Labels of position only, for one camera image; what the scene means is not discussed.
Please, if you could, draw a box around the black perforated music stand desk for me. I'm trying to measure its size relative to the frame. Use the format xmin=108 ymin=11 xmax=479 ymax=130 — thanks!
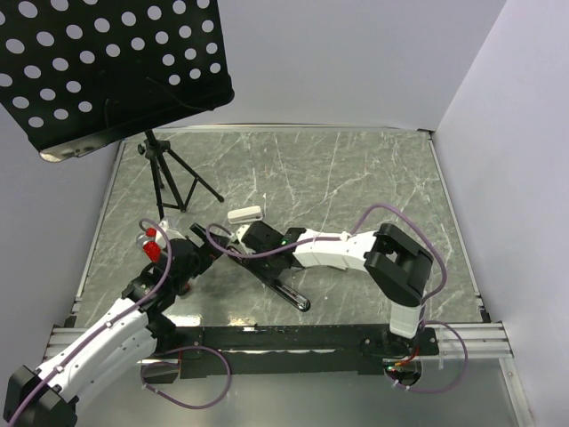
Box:
xmin=1 ymin=1 xmax=235 ymax=163

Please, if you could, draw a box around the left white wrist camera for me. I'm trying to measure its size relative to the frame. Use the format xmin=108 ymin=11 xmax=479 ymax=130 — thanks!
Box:
xmin=142 ymin=217 xmax=184 ymax=249

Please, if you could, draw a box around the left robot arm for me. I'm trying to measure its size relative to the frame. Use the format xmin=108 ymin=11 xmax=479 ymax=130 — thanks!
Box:
xmin=3 ymin=219 xmax=232 ymax=426

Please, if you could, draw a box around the red cylindrical object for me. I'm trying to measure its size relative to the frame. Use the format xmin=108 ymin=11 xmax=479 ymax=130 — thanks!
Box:
xmin=135 ymin=231 xmax=193 ymax=294

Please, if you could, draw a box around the aluminium extrusion rail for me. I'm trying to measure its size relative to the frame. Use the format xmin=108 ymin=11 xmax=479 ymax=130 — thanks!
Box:
xmin=43 ymin=323 xmax=514 ymax=361

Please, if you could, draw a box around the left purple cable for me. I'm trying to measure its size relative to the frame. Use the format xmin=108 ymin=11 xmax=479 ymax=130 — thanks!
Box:
xmin=8 ymin=217 xmax=232 ymax=426

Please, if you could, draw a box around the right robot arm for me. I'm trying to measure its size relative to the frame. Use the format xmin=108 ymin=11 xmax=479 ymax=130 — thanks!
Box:
xmin=233 ymin=221 xmax=433 ymax=354

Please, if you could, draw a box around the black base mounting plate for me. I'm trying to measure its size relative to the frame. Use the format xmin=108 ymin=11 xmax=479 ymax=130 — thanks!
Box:
xmin=142 ymin=324 xmax=439 ymax=379

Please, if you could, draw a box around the black stapler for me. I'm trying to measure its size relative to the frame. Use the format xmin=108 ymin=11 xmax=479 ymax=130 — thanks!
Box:
xmin=228 ymin=246 xmax=310 ymax=312

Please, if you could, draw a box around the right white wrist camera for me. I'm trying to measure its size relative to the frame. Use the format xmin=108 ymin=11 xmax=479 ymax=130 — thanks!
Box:
xmin=236 ymin=224 xmax=250 ymax=244

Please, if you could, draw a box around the black tripod stand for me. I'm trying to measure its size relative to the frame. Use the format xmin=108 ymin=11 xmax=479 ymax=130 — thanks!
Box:
xmin=137 ymin=130 xmax=225 ymax=220

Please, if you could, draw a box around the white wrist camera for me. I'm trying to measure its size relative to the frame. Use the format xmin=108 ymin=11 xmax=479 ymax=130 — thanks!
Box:
xmin=236 ymin=224 xmax=250 ymax=244
xmin=142 ymin=217 xmax=184 ymax=249

